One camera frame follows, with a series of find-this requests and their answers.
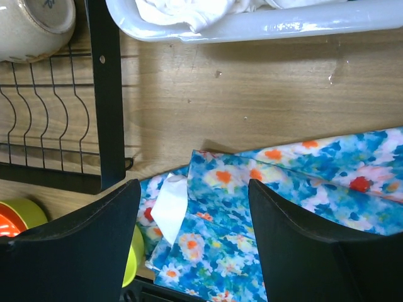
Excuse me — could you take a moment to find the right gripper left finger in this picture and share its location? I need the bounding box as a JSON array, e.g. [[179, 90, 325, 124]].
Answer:
[[1, 179, 140, 301]]

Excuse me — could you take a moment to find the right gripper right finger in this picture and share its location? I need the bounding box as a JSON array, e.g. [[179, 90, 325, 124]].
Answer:
[[248, 179, 402, 301]]

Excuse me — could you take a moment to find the lime green bowl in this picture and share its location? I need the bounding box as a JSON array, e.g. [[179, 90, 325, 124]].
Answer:
[[122, 225, 145, 288]]

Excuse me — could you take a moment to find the black wire dish rack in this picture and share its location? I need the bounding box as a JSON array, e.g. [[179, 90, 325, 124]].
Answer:
[[1, 1, 133, 194]]

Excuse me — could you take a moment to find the white bowl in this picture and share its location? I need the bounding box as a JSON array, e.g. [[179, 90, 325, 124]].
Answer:
[[1, 0, 76, 63]]

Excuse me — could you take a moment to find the orange bowl centre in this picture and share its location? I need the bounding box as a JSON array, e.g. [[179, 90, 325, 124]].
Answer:
[[1, 198, 48, 237]]

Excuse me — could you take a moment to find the blue floral cloth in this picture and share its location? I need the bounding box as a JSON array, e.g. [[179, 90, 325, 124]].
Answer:
[[137, 127, 402, 301]]

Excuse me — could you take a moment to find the white plastic laundry basket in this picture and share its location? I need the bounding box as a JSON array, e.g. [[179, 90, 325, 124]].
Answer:
[[106, 1, 402, 44]]

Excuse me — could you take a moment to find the white cloth in basket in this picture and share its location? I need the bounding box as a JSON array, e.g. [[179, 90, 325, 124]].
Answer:
[[134, 0, 347, 34]]

